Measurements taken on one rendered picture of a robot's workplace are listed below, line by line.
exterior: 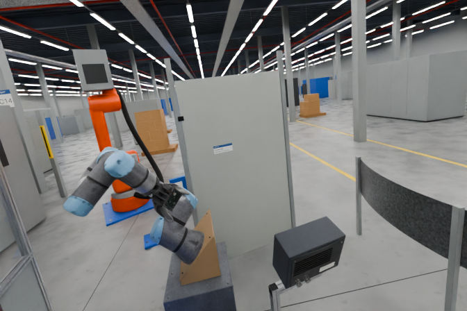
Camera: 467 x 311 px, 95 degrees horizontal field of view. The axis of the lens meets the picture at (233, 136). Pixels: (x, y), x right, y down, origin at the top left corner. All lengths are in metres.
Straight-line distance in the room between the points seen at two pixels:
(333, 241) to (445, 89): 9.53
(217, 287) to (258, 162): 1.52
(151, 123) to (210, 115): 6.23
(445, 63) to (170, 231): 9.87
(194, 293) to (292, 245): 0.49
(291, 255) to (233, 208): 1.64
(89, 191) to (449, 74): 10.26
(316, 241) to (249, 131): 1.54
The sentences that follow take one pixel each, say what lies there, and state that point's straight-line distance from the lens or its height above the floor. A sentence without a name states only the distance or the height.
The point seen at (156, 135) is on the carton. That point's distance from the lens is 8.31.
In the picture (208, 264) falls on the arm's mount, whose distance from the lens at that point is 1.15.
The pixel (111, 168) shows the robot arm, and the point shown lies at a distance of 0.71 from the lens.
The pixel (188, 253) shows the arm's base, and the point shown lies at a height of 1.14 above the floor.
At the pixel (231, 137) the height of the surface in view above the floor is 1.38.
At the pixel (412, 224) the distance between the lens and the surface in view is 2.24.
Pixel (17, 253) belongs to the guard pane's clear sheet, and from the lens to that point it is 1.94.
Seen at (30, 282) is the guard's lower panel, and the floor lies 0.85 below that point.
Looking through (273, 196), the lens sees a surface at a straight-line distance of 2.64.
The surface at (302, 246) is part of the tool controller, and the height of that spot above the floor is 1.23.
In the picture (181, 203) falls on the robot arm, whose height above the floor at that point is 1.35.
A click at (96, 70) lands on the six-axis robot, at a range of 4.16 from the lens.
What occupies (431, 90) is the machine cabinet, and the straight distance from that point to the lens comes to 9.87.
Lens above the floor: 1.82
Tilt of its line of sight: 11 degrees down
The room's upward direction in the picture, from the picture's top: 7 degrees counter-clockwise
